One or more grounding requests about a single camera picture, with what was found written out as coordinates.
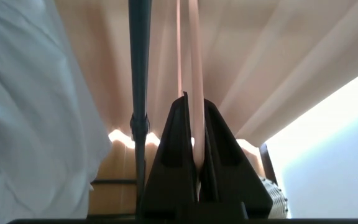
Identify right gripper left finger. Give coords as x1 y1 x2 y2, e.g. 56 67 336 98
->
139 91 198 220

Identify pink clothes hanger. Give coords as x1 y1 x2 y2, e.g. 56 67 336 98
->
175 0 205 170

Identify white laundry basket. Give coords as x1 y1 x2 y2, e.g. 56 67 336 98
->
258 175 289 220

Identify pale grey shorts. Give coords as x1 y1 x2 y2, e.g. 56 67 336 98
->
0 0 111 220

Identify black clothes rack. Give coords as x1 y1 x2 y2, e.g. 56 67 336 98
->
87 0 152 218

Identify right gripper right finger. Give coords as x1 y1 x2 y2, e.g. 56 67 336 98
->
198 98 273 220

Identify beige curtain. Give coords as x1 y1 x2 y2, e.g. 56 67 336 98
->
54 0 358 147

